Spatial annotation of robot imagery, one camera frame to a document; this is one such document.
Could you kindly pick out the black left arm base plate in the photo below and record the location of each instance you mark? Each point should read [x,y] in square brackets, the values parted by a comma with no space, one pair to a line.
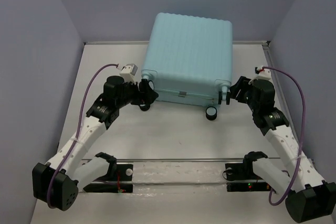
[119,181]

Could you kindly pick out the light blue hard-shell suitcase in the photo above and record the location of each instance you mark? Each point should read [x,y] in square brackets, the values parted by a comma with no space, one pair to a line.
[190,60]

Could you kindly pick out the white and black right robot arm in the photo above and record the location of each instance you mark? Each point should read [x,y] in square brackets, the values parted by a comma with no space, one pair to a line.
[306,194]

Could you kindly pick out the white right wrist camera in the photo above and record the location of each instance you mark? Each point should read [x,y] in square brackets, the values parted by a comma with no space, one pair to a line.
[261,74]

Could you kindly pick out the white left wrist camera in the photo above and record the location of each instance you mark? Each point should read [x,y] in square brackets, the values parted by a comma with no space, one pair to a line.
[128,72]

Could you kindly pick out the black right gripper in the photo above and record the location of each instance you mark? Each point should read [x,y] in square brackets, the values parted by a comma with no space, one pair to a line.
[241,84]

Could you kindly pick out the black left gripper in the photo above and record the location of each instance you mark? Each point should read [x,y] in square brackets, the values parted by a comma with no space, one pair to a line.
[148,95]

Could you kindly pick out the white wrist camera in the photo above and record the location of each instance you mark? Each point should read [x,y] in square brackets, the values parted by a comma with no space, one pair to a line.
[128,72]
[261,74]

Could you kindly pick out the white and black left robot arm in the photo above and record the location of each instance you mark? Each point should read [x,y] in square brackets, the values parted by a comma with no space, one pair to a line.
[58,181]

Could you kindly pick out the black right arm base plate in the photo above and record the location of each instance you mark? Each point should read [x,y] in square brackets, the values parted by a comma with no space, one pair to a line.
[240,180]

